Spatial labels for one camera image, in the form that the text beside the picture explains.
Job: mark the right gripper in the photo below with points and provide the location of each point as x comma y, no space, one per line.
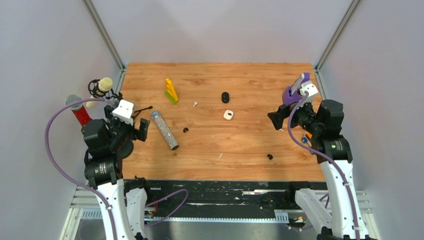
277,117

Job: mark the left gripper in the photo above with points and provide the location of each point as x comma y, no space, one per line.
140,134

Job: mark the white earbud charging case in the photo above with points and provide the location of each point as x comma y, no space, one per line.
228,115

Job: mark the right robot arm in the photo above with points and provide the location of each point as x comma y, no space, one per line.
343,221

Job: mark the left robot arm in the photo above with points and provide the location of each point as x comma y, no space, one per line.
108,142

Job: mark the black earbud charging case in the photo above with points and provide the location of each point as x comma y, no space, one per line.
225,97

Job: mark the black round stand base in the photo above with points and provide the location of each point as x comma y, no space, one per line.
126,149

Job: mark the silver glitter microphone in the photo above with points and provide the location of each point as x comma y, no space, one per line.
156,116

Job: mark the purple stand with phone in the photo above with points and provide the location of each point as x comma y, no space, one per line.
290,94

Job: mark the colourful toy car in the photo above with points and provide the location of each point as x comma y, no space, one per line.
307,139

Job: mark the yellow green toy block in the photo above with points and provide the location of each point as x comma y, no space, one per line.
170,91

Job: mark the beige microphone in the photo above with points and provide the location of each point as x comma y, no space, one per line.
99,87

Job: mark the red microphone grey head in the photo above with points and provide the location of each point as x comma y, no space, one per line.
78,110

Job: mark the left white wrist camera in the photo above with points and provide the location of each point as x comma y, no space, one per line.
124,112

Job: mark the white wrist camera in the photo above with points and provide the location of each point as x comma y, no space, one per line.
308,89
124,112

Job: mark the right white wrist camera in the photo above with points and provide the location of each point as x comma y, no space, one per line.
308,89

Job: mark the black mounting rail base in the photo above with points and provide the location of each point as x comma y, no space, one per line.
207,199

